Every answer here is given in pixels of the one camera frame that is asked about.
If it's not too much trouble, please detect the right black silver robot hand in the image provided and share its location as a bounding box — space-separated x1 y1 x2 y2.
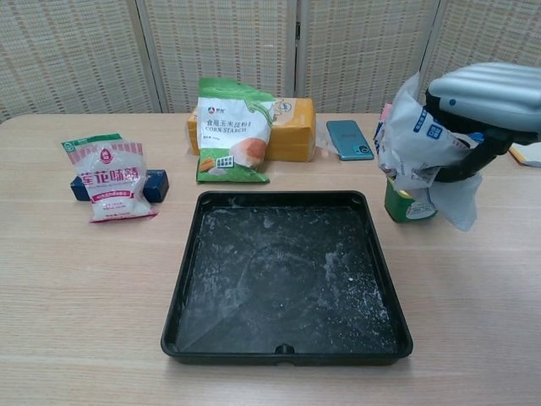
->
424 63 541 184

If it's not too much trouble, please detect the white blue plastic pouch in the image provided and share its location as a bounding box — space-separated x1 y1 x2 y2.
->
377 71 484 233

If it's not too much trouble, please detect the black square plastic tray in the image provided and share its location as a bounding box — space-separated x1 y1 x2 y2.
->
161 189 414 367

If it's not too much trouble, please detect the pink white seasoning bag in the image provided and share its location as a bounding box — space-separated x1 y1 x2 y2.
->
61 133 160 224

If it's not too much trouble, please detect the white notebook with yellow spine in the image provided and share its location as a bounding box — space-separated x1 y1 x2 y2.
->
508 142 541 167

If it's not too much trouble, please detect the blue pink cookie box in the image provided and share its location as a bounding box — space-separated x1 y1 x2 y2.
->
373 103 396 161

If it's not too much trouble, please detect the green tub with yellow lid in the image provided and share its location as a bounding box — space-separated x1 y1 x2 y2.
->
383 175 439 224

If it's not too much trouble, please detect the teal smartphone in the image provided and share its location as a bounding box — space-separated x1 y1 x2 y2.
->
325 119 375 162

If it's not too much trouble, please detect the clear plastic wrapper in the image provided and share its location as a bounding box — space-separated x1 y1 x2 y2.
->
314 128 340 160

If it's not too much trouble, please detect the yellow cardboard box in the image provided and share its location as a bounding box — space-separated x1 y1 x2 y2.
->
187 97 317 162

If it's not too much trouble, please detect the green white corn starch bag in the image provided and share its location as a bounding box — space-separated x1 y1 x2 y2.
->
195 77 276 184

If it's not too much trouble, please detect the beige woven folding screen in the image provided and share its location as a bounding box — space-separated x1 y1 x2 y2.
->
0 0 541 123

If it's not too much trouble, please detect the dark blue small box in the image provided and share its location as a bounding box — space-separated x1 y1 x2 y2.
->
69 168 171 204

